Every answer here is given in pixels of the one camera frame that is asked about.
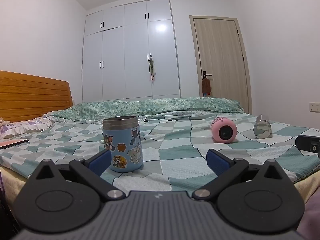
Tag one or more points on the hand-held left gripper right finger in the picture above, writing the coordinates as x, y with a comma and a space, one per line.
217, 162

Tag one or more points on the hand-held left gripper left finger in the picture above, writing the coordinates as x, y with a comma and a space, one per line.
100, 162

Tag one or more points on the stainless steel cup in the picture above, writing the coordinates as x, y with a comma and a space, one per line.
262, 128

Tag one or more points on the blue cartoon sticker cup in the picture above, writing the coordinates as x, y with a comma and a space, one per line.
123, 146

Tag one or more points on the checkered green bedsheet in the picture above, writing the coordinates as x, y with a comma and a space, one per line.
175, 152

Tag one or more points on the green patterned folded quilt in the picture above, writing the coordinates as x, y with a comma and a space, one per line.
155, 107

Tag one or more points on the purple floral pillow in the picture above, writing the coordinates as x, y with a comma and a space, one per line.
22, 127

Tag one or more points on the red flat book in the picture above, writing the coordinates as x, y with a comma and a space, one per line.
11, 143

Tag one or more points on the beige mattress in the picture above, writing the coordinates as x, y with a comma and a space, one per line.
11, 182

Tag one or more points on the wooden headboard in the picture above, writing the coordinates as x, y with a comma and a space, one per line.
32, 95

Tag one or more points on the light wooden door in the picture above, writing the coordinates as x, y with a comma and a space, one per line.
220, 60

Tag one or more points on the hanging tassel ornament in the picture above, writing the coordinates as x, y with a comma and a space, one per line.
151, 67

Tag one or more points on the white wardrobe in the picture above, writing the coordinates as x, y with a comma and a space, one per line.
130, 55

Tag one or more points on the white wall socket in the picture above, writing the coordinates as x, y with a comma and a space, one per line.
315, 107

